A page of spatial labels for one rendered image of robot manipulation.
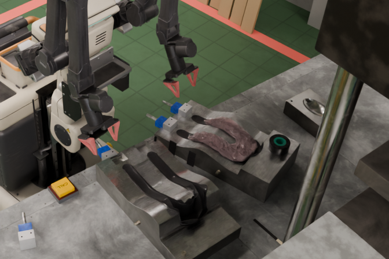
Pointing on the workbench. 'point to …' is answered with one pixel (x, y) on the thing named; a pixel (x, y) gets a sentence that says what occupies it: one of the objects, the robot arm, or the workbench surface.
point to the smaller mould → (306, 110)
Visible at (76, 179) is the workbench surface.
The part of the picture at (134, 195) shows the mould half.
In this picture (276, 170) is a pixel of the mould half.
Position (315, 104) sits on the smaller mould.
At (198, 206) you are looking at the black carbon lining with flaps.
